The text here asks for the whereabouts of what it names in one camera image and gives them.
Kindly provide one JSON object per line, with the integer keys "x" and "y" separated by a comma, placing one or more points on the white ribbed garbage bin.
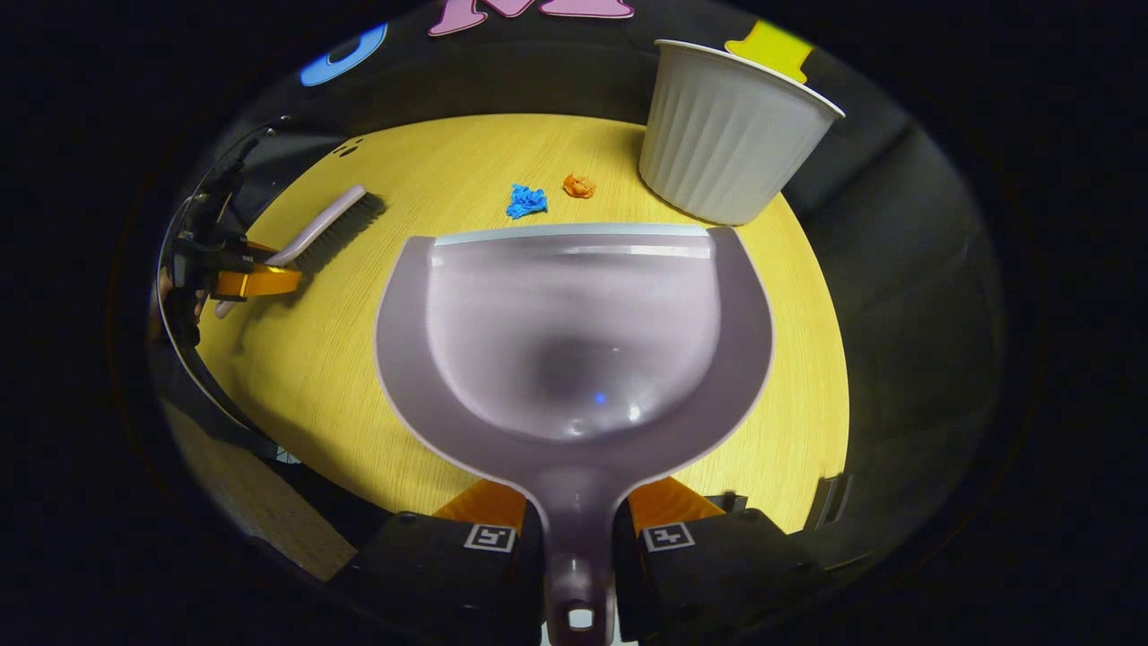
{"x": 726, "y": 144}

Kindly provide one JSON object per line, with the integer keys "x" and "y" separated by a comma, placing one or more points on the black backdrop cloth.
{"x": 897, "y": 314}

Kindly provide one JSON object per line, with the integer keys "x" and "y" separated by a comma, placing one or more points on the pale purple dustpan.
{"x": 574, "y": 332}

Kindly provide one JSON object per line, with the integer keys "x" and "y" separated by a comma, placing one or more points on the grey metal bracket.
{"x": 830, "y": 501}

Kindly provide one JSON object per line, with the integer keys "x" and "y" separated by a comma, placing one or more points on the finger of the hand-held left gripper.
{"x": 256, "y": 282}
{"x": 253, "y": 254}

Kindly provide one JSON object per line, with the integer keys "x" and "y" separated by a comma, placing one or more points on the blue paper trash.
{"x": 526, "y": 201}

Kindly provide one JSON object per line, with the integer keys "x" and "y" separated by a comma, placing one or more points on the orange paper trash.
{"x": 579, "y": 186}

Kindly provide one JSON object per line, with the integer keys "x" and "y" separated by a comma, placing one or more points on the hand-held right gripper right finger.
{"x": 717, "y": 574}

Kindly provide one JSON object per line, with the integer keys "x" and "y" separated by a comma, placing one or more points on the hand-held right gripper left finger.
{"x": 430, "y": 570}

